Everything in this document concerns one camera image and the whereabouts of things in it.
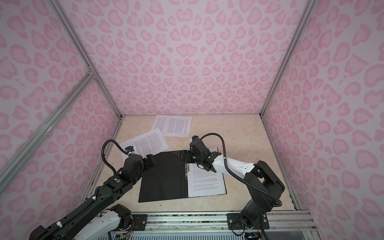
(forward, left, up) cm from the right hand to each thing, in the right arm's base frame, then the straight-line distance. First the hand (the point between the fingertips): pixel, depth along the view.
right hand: (185, 155), depth 85 cm
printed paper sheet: (+16, +25, -11) cm, 31 cm away
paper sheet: (+31, +13, -11) cm, 35 cm away
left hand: (-3, +20, +3) cm, 21 cm away
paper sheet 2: (-12, -10, -11) cm, 19 cm away
